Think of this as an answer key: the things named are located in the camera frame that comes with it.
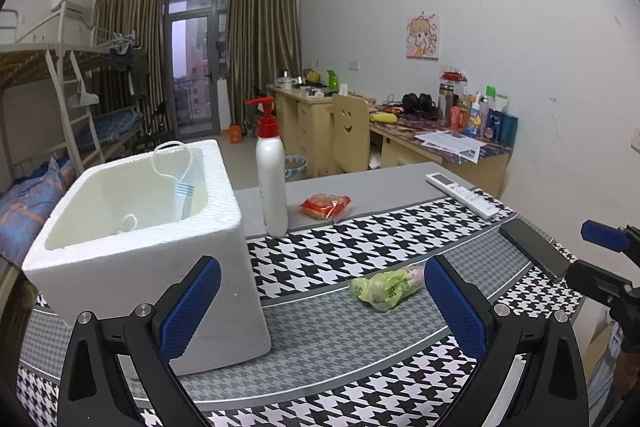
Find black phone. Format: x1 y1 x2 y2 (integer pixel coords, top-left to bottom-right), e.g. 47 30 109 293
499 219 571 282

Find printed paper sheets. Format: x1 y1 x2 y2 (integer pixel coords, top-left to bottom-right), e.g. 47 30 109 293
414 130 487 164

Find dark hanging clothes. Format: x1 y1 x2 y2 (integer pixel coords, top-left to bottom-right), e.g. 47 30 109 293
107 44 151 92

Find cartoon wall poster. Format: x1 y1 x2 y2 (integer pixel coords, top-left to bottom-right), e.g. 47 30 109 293
404 11 441 60

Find houndstooth table cloth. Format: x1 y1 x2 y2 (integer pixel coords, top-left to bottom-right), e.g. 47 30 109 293
17 194 586 427

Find tan cardboard box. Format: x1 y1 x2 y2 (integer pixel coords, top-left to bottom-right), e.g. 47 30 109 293
585 322 626 413

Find white red pump bottle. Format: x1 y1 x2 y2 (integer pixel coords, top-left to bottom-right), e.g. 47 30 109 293
246 96 290 239

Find green plastic packet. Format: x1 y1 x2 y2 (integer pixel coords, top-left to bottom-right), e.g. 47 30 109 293
349 268 428 312

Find white foam box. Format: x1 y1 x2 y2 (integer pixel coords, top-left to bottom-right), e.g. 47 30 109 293
21 138 272 376

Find white air conditioner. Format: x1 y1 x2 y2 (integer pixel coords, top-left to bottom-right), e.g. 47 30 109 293
50 0 96 20

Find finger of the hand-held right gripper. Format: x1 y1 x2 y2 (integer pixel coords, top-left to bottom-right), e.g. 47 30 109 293
565 259 640 307
580 219 640 254

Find white bed ladder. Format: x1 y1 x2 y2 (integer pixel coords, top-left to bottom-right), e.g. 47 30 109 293
45 49 106 168

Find blue basket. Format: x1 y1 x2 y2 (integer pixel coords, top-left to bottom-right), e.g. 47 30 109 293
284 155 308 180

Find blue white face mask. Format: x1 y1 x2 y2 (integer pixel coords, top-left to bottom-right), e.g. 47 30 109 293
120 141 196 233

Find red orange snack packet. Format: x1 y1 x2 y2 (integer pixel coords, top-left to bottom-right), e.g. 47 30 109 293
299 193 353 224

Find cloth covered wooden desk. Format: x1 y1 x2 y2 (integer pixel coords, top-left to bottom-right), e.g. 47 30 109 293
367 104 515 198

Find brown curtain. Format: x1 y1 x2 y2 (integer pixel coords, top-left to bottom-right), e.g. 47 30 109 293
92 0 168 148
226 0 303 132

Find wooden smiley chair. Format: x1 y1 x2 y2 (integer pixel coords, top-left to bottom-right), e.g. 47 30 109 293
331 93 371 175

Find black folding chair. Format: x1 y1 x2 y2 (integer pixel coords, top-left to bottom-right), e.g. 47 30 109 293
135 102 171 148

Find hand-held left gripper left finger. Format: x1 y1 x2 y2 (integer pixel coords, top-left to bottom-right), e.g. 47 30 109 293
56 255 223 427

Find blue bed sheet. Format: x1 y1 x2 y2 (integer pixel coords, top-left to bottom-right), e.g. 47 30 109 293
92 107 143 142

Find blue checked quilt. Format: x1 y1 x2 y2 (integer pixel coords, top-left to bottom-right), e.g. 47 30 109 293
0 157 76 258

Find white remote control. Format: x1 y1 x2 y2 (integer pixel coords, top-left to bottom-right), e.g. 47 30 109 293
426 173 501 220

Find white hanging bag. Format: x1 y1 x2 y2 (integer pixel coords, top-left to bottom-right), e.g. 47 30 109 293
75 79 101 105

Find light wooden desk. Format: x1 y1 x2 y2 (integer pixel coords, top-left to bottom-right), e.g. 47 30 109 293
266 84 376 178

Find metal bunk bed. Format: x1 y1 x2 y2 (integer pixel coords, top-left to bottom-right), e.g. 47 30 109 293
57 0 146 158
0 7 113 278

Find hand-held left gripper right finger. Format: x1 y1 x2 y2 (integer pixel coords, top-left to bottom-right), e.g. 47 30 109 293
424 255 591 427

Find glass balcony door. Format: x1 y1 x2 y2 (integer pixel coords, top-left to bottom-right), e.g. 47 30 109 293
164 0 233 142

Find cluster of toiletry bottles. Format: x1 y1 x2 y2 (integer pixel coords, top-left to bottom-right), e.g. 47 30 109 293
437 69 521 145

